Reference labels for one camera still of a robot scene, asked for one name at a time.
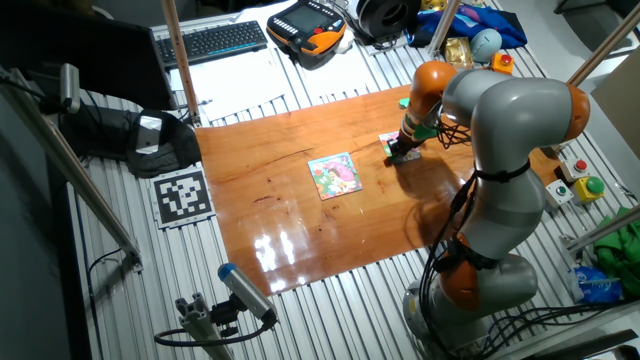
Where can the black white marker board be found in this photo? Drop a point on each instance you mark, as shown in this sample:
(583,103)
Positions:
(182,197)

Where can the aluminium profile bracket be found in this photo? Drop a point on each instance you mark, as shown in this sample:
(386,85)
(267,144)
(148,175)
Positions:
(200,325)

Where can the gold foil packet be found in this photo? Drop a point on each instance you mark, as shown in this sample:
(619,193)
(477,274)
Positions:
(458,52)

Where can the butterfly jigsaw puzzle missing piece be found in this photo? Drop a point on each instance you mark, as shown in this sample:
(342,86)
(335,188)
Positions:
(384,141)

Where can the light blue egg shape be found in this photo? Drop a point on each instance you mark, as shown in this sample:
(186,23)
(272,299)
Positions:
(485,45)

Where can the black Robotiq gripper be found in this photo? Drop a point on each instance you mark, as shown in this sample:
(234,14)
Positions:
(406,145)

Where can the complete butterfly puzzle card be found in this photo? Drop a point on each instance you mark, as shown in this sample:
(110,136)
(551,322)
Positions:
(335,176)

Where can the beige cardboard panel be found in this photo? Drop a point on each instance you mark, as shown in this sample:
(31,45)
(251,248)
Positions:
(620,100)

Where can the green cloth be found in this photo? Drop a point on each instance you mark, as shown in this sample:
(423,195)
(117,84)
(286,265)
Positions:
(620,250)

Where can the glossy wooden board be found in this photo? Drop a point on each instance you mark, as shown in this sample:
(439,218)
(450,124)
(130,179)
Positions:
(280,200)

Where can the white paper sheet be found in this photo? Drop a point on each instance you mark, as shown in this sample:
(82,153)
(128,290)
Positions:
(240,85)

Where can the orange button box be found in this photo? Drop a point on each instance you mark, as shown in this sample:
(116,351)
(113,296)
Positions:
(501,64)

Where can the grey box red mushroom button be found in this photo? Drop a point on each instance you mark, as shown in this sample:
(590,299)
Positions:
(574,170)

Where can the blue cloth bag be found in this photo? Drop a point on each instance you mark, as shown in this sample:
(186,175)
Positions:
(480,22)

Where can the aluminium frame beam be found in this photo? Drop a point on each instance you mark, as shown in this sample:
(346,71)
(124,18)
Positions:
(75,172)
(605,227)

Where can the black bag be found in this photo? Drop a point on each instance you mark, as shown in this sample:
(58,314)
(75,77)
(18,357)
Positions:
(165,150)

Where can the grey box green button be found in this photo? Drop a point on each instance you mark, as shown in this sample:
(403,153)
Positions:
(559,192)

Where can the blue plastic bag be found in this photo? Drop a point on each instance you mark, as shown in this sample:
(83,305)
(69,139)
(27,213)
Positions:
(595,285)

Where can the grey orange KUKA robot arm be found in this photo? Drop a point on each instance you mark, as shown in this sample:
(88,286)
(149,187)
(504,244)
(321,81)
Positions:
(510,115)

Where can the black round reel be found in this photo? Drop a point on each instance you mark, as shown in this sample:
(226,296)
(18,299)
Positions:
(387,17)

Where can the yellow box green button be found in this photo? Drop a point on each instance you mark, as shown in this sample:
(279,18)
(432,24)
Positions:
(590,189)

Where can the black orange teach pendant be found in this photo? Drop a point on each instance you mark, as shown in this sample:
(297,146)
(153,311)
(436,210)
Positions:
(305,32)

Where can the black computer monitor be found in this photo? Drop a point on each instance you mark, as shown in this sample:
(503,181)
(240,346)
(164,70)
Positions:
(75,55)

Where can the black computer keyboard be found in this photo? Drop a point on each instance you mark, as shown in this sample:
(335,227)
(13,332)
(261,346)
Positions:
(210,42)

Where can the yellow toy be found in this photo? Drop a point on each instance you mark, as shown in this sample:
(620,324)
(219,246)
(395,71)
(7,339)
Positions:
(433,4)

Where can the brown frame post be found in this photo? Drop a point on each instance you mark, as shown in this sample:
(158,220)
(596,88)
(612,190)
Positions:
(181,60)

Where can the aluminium frame post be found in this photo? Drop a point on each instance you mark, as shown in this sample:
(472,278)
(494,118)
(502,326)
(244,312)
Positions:
(444,25)
(605,47)

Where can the grey depth camera blue end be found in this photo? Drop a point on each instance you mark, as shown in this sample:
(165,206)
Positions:
(247,292)

